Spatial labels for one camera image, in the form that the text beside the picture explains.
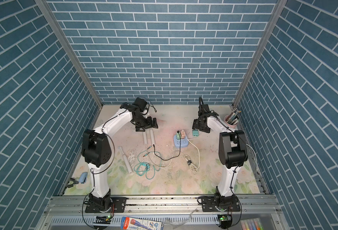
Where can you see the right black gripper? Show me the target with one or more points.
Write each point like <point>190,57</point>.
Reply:
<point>195,126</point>

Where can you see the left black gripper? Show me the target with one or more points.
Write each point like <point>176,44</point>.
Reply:
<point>149,124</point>

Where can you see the teal small plug adapter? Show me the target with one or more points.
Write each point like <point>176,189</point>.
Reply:
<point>195,133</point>

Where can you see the white electric toothbrush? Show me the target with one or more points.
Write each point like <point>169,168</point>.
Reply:
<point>126,161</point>
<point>152,136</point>
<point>145,138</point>

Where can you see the pink plug adapter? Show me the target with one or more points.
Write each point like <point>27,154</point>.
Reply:
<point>182,134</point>

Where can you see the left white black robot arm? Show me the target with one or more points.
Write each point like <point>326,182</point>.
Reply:
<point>98,153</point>

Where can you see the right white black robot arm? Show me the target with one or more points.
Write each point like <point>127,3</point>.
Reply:
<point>232,150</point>

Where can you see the blue power strip cube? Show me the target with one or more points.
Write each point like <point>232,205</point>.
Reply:
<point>180,143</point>

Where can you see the pink pen holder cup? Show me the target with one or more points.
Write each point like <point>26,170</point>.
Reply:
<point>231,122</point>

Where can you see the red blue package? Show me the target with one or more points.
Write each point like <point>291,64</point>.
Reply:
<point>130,223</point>

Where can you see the clear plastic bag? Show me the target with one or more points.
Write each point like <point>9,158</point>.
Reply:
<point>177,223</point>

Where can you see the coloured marker set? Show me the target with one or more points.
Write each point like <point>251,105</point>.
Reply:
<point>251,224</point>

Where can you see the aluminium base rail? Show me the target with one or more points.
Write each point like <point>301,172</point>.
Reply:
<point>68,212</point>

